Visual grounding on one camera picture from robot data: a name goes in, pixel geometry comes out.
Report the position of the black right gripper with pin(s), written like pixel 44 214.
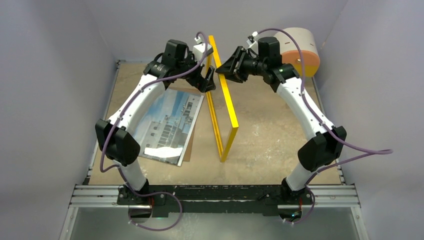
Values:
pixel 238 75

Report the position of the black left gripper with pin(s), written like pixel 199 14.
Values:
pixel 202 84

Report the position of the clear acrylic sheet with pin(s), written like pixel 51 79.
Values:
pixel 164 151

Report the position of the yellow wooden picture frame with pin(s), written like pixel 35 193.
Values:
pixel 223 148

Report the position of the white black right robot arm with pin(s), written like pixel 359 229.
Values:
pixel 322 147

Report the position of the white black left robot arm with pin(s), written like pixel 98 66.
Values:
pixel 115 135

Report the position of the building photo print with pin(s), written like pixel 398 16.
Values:
pixel 172 129

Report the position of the brown cardboard backing board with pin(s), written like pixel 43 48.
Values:
pixel 186 108

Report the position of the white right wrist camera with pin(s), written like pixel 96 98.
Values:
pixel 252 43

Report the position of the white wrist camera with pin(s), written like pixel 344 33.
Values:
pixel 252 43
pixel 201 51

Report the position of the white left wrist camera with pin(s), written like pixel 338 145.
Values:
pixel 201 51

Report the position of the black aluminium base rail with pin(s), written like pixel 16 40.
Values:
pixel 266 200

